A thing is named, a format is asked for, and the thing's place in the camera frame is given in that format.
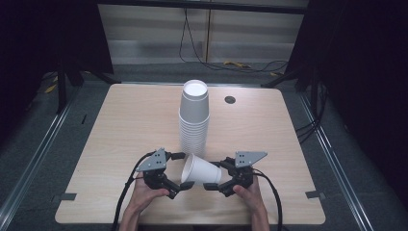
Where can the stack of white paper cups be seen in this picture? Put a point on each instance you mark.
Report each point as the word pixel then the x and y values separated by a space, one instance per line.
pixel 194 128

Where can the dark round table grommet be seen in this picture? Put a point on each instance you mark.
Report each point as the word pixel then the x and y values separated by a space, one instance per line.
pixel 230 99

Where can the grey tape strip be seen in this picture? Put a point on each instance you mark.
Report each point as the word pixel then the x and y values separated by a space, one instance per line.
pixel 65 196
pixel 315 194

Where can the small black floor strip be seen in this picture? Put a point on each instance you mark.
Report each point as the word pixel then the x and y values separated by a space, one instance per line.
pixel 84 119

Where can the person's left hand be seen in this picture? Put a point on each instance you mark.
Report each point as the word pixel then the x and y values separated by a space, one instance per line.
pixel 144 195

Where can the metal floor rail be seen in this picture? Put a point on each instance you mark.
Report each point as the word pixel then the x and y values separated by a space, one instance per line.
pixel 38 154
pixel 333 160

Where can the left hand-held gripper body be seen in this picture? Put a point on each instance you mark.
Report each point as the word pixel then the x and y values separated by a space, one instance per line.
pixel 154 163

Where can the black horizontal bar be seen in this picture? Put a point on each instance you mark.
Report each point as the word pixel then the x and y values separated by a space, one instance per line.
pixel 208 6

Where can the single white paper cup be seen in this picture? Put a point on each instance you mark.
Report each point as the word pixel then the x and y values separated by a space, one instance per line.
pixel 202 171

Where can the black metal stand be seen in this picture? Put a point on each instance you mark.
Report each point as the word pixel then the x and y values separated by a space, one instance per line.
pixel 61 93
pixel 312 86

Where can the person's right hand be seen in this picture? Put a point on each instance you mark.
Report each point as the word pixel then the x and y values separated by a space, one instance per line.
pixel 251 197

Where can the yellow floor tape scrap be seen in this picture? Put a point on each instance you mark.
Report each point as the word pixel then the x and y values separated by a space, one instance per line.
pixel 50 89
pixel 236 64

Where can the black curtain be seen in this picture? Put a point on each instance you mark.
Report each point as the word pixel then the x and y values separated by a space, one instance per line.
pixel 32 48
pixel 369 80

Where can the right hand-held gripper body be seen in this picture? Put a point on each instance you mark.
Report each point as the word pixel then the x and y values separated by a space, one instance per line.
pixel 245 159

